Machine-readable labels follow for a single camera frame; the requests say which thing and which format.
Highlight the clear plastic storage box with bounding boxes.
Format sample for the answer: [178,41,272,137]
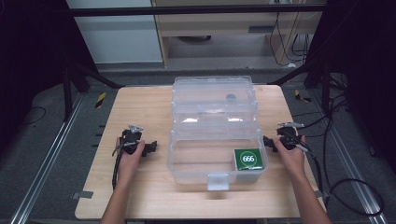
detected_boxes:
[166,75,270,191]

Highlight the hanging black cables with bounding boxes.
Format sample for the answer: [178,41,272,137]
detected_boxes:
[268,11,313,68]

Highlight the white cabinet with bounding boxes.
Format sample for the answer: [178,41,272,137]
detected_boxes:
[65,0,164,65]

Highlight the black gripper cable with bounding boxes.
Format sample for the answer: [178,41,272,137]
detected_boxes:
[298,136,331,203]

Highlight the thin black floor cable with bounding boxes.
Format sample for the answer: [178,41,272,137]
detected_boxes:
[18,105,48,128]

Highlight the yellow black striped tape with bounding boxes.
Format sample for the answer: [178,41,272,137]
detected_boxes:
[293,89,313,104]
[94,91,107,109]

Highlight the black horizontal bar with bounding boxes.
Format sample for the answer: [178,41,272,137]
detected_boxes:
[65,4,329,18]

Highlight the grey tape strip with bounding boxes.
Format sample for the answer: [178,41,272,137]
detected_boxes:
[71,189,94,201]

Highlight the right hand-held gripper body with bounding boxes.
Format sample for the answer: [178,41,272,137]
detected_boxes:
[276,121,310,154]

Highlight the light wooden shelf unit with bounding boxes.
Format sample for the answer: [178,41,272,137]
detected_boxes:
[150,0,323,69]

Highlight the person's right hand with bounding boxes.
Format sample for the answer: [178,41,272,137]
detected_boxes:
[272,133,308,183]

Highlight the black braided cable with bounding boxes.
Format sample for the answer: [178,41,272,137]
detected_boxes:
[111,151,125,191]

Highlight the black metal stand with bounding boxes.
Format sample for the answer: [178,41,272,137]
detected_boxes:
[266,57,347,117]
[60,57,126,123]

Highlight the green square box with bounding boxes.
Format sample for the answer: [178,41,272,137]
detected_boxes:
[233,147,266,172]

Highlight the black looped floor cable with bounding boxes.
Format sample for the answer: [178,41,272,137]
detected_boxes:
[321,91,386,217]

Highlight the person's left hand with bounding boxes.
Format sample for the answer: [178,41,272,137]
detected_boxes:
[116,137,146,185]

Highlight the metal floor rail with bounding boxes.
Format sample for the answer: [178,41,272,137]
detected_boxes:
[8,92,86,224]
[310,90,389,224]

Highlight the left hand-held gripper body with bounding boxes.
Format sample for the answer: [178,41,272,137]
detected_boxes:
[111,124,148,157]

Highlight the black curtain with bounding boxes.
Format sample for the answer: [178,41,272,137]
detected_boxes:
[0,0,98,153]
[305,0,396,175]

